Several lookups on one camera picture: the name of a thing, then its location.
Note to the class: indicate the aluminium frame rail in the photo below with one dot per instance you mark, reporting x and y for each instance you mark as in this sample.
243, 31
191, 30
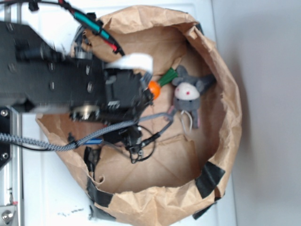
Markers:
11, 180

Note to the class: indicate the small black camera module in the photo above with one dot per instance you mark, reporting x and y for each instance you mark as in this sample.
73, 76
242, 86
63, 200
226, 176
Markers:
130, 137

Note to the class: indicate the black metal bracket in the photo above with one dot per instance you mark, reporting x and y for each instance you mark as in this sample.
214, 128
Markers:
5, 153

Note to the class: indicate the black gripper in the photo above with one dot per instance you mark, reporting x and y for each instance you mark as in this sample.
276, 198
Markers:
126, 96

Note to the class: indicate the orange plastic toy carrot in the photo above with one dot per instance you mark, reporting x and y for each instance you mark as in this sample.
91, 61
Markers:
155, 86

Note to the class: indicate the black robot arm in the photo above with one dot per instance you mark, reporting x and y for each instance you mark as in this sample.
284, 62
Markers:
36, 78

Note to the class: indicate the grey plush bunny toy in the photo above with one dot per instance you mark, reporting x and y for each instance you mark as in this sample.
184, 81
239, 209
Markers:
187, 93

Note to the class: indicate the brown paper bag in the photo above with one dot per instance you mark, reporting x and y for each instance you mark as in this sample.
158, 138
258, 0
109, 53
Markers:
189, 170

